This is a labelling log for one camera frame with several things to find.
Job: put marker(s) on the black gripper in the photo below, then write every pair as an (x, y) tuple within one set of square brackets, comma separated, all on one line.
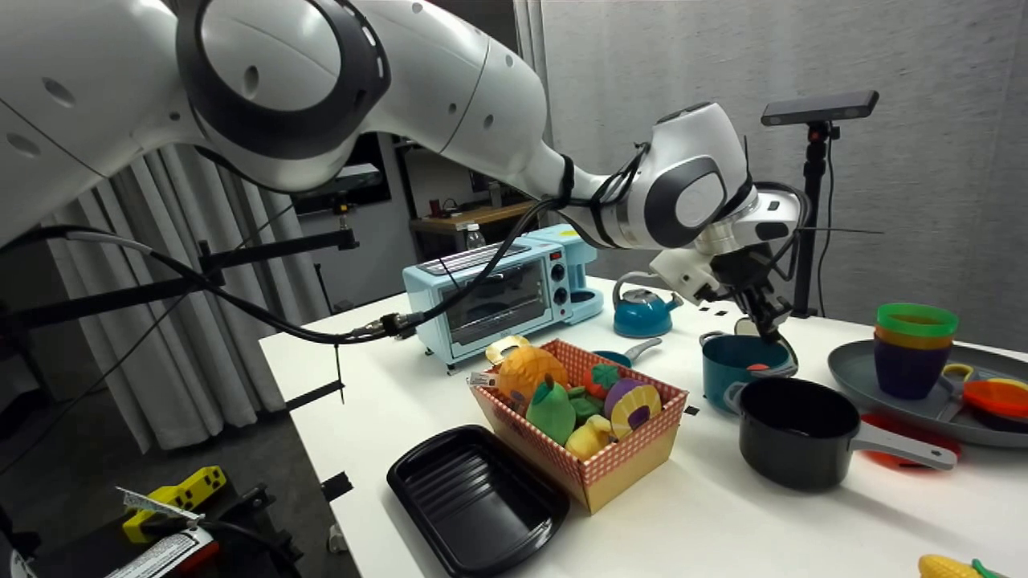
[(740, 266)]

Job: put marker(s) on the glass pot lid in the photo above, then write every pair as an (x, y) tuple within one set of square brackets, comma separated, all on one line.
[(791, 365)]

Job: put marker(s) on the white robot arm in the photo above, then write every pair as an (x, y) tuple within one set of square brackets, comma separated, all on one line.
[(450, 96)]

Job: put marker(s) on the blue toy pot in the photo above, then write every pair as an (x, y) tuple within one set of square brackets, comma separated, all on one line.
[(725, 386)]

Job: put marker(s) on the small red toy piece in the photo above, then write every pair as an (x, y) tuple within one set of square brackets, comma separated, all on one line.
[(758, 369)]

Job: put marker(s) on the grey oval plate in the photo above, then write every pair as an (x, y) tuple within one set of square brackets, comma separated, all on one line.
[(855, 373)]

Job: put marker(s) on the black tripod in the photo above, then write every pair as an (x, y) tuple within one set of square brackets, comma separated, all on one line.
[(811, 212)]

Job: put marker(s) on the black saucepan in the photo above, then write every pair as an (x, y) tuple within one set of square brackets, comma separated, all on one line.
[(797, 437)]

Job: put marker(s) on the small blue cup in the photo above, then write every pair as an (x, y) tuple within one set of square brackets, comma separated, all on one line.
[(643, 316)]

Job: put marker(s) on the orange toy cup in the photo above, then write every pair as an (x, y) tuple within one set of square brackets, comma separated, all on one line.
[(909, 343)]

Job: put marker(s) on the green toy cup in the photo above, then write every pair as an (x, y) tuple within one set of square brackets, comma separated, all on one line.
[(917, 318)]

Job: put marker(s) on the purple toy cup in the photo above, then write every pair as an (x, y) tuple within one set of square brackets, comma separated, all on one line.
[(905, 373)]

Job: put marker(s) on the blue toy frying pan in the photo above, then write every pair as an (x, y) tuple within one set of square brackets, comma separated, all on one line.
[(613, 356)]

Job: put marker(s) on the purple toy slice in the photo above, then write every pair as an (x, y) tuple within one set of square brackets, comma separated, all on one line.
[(630, 413)]

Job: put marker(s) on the red orange toy carrot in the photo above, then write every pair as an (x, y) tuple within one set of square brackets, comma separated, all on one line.
[(599, 386)]

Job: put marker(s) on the red flat toy plate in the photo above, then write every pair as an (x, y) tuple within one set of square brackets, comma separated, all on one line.
[(894, 460)]

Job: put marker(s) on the small tan toy piece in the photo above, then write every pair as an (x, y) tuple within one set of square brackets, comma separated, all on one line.
[(959, 373)]

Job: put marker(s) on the grey backdrop curtain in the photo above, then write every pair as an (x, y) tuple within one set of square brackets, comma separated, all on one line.
[(942, 212)]

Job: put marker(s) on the red checkered cardboard basket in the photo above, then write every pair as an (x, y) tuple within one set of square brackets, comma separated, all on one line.
[(622, 469)]

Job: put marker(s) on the yellow toy fruit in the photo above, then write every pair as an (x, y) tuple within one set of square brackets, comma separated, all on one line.
[(590, 437)]

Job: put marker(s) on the orange red toy dish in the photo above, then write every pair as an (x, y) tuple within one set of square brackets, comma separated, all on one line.
[(995, 399)]

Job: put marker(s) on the green toy fruit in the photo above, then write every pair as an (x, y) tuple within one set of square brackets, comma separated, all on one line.
[(549, 413)]

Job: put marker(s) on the orange plush fruit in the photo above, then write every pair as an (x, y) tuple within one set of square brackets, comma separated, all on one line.
[(531, 373)]

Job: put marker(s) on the light blue toaster oven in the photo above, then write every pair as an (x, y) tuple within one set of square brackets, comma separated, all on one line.
[(501, 306)]

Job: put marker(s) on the green and yellow toy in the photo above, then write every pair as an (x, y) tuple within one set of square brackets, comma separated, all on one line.
[(948, 567)]

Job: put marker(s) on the background shelf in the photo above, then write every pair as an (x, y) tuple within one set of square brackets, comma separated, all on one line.
[(471, 212)]

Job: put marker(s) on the black rectangular tray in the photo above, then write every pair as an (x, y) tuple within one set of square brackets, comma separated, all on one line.
[(471, 501)]

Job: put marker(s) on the black tape patch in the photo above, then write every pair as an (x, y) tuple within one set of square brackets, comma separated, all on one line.
[(314, 395)]

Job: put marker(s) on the black metal boom bar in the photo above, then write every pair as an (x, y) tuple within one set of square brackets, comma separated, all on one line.
[(267, 253), (107, 299)]

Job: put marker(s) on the white curtain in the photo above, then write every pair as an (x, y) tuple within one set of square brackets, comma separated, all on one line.
[(192, 373)]

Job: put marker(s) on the yellow black dotted tool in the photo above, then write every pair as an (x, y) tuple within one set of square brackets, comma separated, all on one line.
[(192, 485)]

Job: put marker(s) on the white red device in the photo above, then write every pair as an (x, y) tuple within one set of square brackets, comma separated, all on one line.
[(171, 551)]

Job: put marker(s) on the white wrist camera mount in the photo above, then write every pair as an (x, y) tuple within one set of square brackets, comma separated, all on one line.
[(677, 274)]

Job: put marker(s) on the black stereo camera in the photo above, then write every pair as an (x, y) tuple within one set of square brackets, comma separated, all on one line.
[(819, 106)]

